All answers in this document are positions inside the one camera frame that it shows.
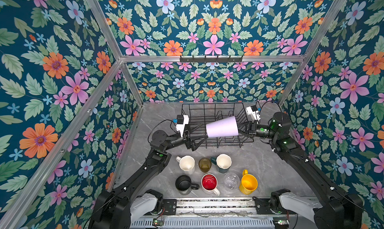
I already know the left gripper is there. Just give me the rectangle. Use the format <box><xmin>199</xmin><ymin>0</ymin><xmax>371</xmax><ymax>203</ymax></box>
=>
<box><xmin>163</xmin><ymin>121</ymin><xmax>208</xmax><ymax>153</ymax></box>

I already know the lilac plastic cup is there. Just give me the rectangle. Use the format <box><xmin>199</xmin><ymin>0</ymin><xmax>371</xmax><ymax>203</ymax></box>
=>
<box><xmin>206</xmin><ymin>116</ymin><xmax>239</xmax><ymax>138</ymax></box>

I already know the cream white mug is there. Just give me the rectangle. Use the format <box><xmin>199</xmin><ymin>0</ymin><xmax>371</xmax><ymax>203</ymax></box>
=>
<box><xmin>176</xmin><ymin>156</ymin><xmax>195</xmax><ymax>175</ymax></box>

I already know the dark green mug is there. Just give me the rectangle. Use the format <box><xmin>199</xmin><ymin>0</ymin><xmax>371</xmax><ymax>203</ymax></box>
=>
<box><xmin>210</xmin><ymin>154</ymin><xmax>232</xmax><ymax>174</ymax></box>

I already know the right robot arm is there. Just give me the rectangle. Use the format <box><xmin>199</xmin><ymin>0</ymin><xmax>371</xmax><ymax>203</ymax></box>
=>
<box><xmin>237</xmin><ymin>112</ymin><xmax>363</xmax><ymax>229</ymax></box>

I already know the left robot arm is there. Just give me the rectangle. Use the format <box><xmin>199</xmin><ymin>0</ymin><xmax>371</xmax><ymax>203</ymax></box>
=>
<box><xmin>88</xmin><ymin>127</ymin><xmax>208</xmax><ymax>229</ymax></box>

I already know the olive green glass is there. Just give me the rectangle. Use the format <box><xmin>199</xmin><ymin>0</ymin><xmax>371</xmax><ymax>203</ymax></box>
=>
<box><xmin>198</xmin><ymin>158</ymin><xmax>212</xmax><ymax>173</ymax></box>

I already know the red white mug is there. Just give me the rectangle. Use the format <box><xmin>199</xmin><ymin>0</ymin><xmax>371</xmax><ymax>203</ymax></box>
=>
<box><xmin>201</xmin><ymin>174</ymin><xmax>221</xmax><ymax>196</ymax></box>

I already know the black mug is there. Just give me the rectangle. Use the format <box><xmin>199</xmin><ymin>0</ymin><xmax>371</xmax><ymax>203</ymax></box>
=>
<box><xmin>175</xmin><ymin>175</ymin><xmax>200</xmax><ymax>195</ymax></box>

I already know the clear drinking glass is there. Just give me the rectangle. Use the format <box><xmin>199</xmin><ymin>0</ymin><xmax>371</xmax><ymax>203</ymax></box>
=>
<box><xmin>224</xmin><ymin>173</ymin><xmax>240</xmax><ymax>190</ymax></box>

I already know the yellow mug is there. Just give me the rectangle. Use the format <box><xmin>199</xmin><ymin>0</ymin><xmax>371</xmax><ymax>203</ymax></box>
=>
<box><xmin>239</xmin><ymin>170</ymin><xmax>259</xmax><ymax>195</ymax></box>

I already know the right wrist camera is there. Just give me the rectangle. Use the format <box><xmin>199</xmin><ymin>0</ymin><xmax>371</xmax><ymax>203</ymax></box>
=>
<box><xmin>246</xmin><ymin>105</ymin><xmax>261</xmax><ymax>123</ymax></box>

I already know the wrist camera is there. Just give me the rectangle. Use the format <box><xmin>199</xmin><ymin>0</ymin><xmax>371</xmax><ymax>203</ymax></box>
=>
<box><xmin>173</xmin><ymin>115</ymin><xmax>189</xmax><ymax>137</ymax></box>
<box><xmin>246</xmin><ymin>105</ymin><xmax>261</xmax><ymax>123</ymax></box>

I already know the black wire dish rack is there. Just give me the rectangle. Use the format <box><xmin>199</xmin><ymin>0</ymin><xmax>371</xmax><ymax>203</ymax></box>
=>
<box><xmin>182</xmin><ymin>103</ymin><xmax>254</xmax><ymax>151</ymax></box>

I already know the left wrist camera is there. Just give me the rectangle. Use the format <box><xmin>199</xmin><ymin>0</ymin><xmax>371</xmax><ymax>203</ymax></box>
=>
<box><xmin>173</xmin><ymin>115</ymin><xmax>189</xmax><ymax>137</ymax></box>

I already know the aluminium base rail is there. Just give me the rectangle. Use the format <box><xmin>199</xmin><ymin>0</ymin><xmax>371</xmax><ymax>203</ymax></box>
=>
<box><xmin>89</xmin><ymin>196</ymin><xmax>340</xmax><ymax>218</ymax></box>

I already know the wall hook rail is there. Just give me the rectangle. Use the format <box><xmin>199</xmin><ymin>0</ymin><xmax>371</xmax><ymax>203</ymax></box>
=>
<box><xmin>180</xmin><ymin>55</ymin><xmax>243</xmax><ymax>64</ymax></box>

